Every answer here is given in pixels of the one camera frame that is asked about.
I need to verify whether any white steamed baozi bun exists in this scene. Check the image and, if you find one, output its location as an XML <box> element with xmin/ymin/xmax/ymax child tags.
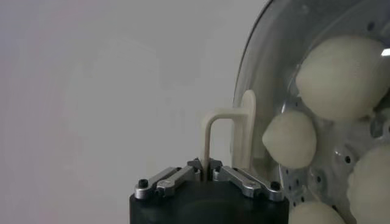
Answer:
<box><xmin>346</xmin><ymin>142</ymin><xmax>390</xmax><ymax>224</ymax></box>
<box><xmin>261</xmin><ymin>109</ymin><xmax>317</xmax><ymax>170</ymax></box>
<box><xmin>288</xmin><ymin>200</ymin><xmax>347</xmax><ymax>224</ymax></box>
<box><xmin>294</xmin><ymin>35</ymin><xmax>390</xmax><ymax>121</ymax></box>

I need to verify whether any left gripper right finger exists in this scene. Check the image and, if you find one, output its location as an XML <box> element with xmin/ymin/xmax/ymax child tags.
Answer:
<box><xmin>208</xmin><ymin>158</ymin><xmax>286</xmax><ymax>203</ymax></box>

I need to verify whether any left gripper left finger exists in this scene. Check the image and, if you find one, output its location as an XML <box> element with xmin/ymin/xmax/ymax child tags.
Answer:
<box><xmin>133</xmin><ymin>157</ymin><xmax>204</xmax><ymax>200</ymax></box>

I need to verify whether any round glass pot lid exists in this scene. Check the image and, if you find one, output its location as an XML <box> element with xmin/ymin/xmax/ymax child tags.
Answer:
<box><xmin>200</xmin><ymin>0</ymin><xmax>390</xmax><ymax>224</ymax></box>

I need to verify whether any perforated stainless steamer basket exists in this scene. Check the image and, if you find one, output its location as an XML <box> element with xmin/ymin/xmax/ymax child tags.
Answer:
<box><xmin>278</xmin><ymin>18</ymin><xmax>390</xmax><ymax>224</ymax></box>

